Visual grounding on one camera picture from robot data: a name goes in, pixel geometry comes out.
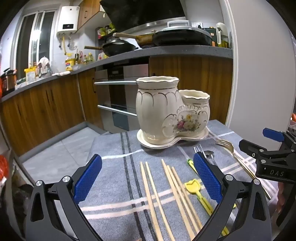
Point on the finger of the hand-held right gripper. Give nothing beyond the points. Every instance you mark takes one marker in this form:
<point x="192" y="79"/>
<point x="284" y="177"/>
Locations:
<point x="272" y="134"/>
<point x="253" y="148"/>

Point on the wooden cabinet beside oven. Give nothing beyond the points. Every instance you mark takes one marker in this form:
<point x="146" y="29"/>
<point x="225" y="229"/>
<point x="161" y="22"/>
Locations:
<point x="192" y="69"/>

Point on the gold metal fork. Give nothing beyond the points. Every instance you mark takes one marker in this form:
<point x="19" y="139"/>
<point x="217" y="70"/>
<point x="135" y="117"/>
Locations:
<point x="227" y="145"/>

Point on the yellow food packet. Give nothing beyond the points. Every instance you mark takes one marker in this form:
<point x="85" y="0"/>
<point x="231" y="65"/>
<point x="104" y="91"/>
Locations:
<point x="30" y="74"/>

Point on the cream floral ceramic utensil holder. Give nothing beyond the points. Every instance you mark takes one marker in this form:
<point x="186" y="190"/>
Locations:
<point x="150" y="111"/>

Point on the silver metal spoon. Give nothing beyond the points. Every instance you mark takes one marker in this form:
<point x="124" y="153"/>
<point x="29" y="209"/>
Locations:
<point x="208" y="153"/>

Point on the dark grey kitchen countertop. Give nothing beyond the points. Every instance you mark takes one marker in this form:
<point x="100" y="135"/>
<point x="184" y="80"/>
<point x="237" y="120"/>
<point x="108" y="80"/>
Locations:
<point x="185" y="51"/>

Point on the silver metal fork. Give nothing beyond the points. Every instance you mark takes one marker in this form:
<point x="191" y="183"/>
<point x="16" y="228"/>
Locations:
<point x="198" y="149"/>

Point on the wooden chopstick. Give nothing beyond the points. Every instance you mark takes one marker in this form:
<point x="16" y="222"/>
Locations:
<point x="178" y="199"/>
<point x="155" y="192"/>
<point x="185" y="191"/>
<point x="148" y="197"/>
<point x="182" y="194"/>

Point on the wooden wall cabinet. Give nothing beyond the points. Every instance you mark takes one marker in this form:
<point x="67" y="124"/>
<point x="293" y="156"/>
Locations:
<point x="89" y="14"/>

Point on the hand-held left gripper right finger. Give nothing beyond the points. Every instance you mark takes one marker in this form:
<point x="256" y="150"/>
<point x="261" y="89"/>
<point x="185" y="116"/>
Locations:
<point x="208" y="179"/>

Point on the green plastic utensil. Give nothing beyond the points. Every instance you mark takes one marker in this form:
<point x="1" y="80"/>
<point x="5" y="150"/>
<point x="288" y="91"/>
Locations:
<point x="191" y="165"/>

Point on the row of seasoning bottles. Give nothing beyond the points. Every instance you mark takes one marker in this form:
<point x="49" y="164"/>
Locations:
<point x="79" y="59"/>

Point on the black frying pan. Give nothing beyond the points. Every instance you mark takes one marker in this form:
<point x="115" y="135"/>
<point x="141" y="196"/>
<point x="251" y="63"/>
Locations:
<point x="119" y="48"/>

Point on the large black lidded pan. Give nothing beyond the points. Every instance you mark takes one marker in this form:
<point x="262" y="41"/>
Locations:
<point x="182" y="37"/>

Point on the kitchen window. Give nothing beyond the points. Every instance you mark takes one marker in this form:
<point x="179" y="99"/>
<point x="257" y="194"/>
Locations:
<point x="34" y="41"/>

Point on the wall power outlet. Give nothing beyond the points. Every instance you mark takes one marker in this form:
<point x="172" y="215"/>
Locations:
<point x="198" y="24"/>

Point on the grey striped tablecloth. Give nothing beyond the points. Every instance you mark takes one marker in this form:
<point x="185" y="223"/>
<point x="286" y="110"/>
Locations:
<point x="115" y="166"/>

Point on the wooden base cabinets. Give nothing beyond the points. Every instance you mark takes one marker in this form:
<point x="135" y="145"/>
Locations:
<point x="41" y="111"/>

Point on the yellow tulip-shaped plastic utensil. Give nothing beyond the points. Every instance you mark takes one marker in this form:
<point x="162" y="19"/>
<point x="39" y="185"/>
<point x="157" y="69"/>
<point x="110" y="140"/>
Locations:
<point x="192" y="186"/>

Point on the yellow gas pipe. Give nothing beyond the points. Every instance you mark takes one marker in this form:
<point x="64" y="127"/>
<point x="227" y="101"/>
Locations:
<point x="64" y="45"/>

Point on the black range hood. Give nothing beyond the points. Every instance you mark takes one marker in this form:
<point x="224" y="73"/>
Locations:
<point x="143" y="11"/>

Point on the brass-coloured wok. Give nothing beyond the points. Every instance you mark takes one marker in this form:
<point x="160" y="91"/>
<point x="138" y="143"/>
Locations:
<point x="145" y="39"/>

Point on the person's right hand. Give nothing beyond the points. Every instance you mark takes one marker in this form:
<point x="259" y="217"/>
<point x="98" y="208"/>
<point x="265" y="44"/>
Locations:
<point x="284" y="194"/>

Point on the stainless built-in oven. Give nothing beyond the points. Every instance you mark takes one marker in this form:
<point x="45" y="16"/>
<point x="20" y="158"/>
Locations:
<point x="120" y="97"/>

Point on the white dish cloth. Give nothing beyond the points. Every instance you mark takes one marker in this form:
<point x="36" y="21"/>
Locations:
<point x="61" y="73"/>

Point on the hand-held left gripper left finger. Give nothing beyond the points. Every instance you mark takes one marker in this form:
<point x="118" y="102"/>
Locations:
<point x="87" y="178"/>

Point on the dark sauce jars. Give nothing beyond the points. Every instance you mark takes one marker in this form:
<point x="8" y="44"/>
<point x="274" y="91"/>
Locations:
<point x="9" y="80"/>

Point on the dark green canister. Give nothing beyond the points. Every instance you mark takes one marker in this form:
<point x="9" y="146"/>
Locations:
<point x="209" y="34"/>

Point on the white water heater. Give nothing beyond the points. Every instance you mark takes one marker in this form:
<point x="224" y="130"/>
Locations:
<point x="68" y="19"/>

